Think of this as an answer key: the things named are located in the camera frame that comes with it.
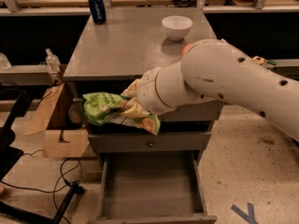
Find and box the blue soda can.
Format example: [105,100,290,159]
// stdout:
[88,0,107,23]

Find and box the grey drawer cabinet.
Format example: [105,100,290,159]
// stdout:
[64,7,223,160]

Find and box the green small object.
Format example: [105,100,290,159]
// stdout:
[267,60,277,65]

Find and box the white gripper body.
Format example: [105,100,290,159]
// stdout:
[136,67,175,115]

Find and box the orange fruit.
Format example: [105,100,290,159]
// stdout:
[181,44,192,57]

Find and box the grey bottom drawer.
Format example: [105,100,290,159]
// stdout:
[88,151,217,224]

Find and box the green rice chip bag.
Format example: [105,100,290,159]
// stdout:
[81,91,161,135]

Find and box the cardboard box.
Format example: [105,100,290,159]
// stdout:
[25,84,94,158]

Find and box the black stand left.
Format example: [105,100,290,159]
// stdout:
[0,81,84,224]

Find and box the grey drawer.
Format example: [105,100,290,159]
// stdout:
[89,132,211,153]
[74,96,218,124]
[88,151,217,224]

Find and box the grey middle drawer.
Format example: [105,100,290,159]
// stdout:
[89,132,211,153]

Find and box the clear plastic bottle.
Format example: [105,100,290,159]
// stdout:
[46,49,61,72]

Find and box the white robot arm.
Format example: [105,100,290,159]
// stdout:
[122,39,299,141]

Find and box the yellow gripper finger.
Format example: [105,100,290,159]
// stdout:
[121,78,140,98]
[121,100,150,119]

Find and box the white bowl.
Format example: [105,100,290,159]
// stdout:
[162,16,193,41]

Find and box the grey top drawer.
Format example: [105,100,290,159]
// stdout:
[74,96,218,124]

